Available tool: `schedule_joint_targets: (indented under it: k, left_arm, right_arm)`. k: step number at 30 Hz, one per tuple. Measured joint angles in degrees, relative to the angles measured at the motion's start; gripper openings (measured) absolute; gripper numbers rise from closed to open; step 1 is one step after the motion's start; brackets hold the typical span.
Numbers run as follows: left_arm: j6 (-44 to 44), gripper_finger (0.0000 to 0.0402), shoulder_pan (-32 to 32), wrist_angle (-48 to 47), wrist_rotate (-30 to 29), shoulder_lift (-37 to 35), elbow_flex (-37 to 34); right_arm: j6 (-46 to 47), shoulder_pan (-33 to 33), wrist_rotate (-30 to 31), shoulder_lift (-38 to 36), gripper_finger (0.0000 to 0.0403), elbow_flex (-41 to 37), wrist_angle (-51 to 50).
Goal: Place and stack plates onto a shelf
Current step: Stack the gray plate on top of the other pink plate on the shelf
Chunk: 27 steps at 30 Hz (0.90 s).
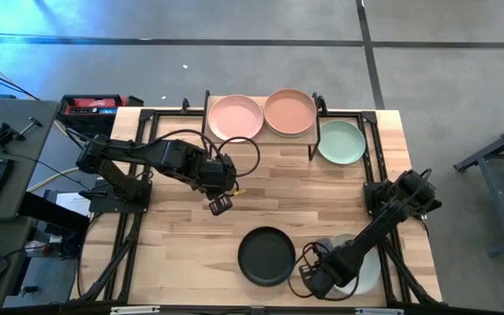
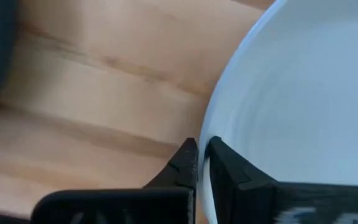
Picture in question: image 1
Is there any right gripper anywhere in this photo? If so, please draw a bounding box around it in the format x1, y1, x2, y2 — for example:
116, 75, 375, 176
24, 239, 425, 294
298, 247, 361, 301

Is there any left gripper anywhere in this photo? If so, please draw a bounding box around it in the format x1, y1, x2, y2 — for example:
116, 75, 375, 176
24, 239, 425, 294
190, 152, 239, 217

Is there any black plate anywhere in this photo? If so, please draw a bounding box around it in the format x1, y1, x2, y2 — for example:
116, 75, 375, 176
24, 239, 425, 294
237, 226, 297, 288

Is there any white plate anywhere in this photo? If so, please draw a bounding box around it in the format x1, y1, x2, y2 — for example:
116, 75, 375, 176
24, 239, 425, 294
331, 233, 383, 296

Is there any pink plate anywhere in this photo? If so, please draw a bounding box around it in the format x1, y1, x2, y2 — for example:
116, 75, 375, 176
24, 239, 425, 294
207, 94, 265, 144

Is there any orange plate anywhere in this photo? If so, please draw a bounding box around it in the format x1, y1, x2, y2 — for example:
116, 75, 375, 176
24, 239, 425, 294
263, 87, 318, 136

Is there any mint green plate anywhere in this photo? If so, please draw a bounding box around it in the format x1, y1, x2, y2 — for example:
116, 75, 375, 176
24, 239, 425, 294
317, 119, 367, 166

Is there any white label strip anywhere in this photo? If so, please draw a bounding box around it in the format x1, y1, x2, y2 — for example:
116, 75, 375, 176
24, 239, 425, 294
354, 307, 405, 315
109, 305, 161, 315

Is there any white paper sheet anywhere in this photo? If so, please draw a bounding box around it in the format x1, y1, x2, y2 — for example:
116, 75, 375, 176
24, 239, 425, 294
54, 191, 92, 219

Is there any red black toolbox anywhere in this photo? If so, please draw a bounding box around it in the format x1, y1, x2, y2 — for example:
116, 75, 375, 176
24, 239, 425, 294
57, 94, 144, 137

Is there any black bar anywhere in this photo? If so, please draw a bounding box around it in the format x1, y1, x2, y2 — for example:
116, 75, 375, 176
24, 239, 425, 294
17, 191, 91, 234

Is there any grey desk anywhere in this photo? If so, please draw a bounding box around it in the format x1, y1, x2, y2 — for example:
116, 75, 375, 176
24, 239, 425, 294
0, 98, 60, 310

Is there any black desk clamp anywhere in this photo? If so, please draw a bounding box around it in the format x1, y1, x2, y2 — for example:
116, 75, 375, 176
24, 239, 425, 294
0, 115, 44, 152

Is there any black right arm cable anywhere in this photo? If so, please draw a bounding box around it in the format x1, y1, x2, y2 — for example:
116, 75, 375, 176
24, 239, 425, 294
287, 240, 361, 302

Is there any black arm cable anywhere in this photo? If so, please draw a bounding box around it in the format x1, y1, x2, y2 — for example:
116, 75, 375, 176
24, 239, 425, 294
287, 240, 361, 302
131, 128, 262, 179

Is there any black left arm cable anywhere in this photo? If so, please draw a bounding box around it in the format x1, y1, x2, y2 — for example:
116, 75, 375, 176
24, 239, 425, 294
131, 128, 262, 179

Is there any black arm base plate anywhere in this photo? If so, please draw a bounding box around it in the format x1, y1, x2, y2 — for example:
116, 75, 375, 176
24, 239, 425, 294
363, 181, 431, 219
79, 179, 153, 215

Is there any black table frame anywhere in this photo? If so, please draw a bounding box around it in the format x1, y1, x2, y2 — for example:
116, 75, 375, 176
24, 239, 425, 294
70, 107, 444, 307

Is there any beige cable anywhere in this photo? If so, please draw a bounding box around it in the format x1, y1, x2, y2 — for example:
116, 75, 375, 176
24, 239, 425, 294
26, 167, 81, 193

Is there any grey metal table frame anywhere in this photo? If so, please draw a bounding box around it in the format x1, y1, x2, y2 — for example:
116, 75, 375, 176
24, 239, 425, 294
452, 114, 504, 257

